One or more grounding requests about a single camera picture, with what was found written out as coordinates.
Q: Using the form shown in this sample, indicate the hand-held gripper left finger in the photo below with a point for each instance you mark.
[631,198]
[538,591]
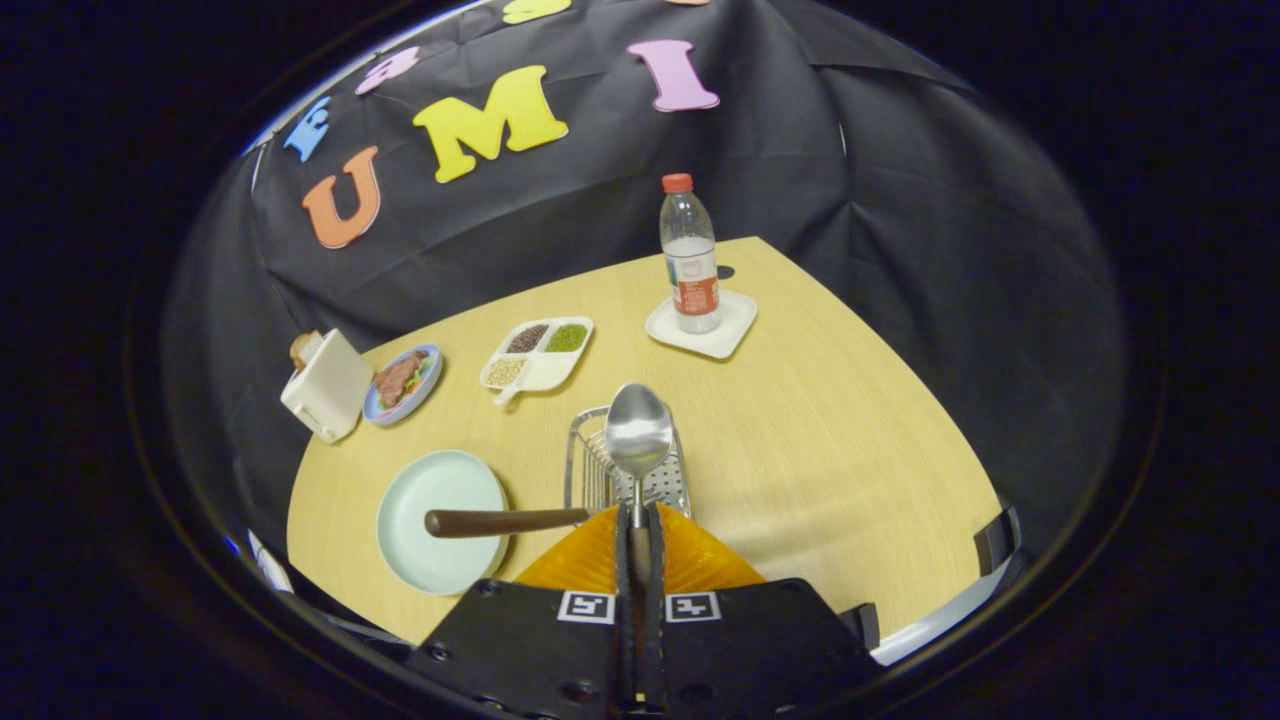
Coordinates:
[622,570]

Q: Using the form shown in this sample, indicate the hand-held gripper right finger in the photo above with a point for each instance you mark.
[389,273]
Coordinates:
[656,570]

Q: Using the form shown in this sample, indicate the pale green plate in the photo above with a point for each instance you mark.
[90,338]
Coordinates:
[450,480]

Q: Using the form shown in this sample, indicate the white divided tray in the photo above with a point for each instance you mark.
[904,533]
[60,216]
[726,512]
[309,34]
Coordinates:
[545,372]

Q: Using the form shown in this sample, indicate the pile of yellow soybeans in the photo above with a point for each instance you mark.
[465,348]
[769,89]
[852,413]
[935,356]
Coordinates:
[505,372]

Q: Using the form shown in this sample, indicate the pile of green beans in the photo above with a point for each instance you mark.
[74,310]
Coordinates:
[567,338]

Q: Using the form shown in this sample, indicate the pile of dark red beans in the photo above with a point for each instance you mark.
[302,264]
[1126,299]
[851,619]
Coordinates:
[527,339]

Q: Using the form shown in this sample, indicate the white square coaster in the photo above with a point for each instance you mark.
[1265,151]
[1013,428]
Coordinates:
[735,320]

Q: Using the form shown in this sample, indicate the blue plate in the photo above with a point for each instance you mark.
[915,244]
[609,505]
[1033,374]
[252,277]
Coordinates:
[415,400]

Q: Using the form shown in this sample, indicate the green lettuce garnish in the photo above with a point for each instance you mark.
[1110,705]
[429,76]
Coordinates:
[428,372]

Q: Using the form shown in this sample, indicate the brown steak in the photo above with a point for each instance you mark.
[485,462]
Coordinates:
[398,378]

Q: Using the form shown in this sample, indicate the clear water bottle red cap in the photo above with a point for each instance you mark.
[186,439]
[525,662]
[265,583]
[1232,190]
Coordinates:
[692,270]

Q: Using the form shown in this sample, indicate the white toaster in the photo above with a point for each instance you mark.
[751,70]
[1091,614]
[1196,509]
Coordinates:
[330,390]

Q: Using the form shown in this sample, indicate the white flat sheet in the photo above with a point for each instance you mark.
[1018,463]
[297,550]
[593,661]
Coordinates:
[270,565]

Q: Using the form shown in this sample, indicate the toasted bread slice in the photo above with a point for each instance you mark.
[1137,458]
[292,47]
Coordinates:
[304,350]

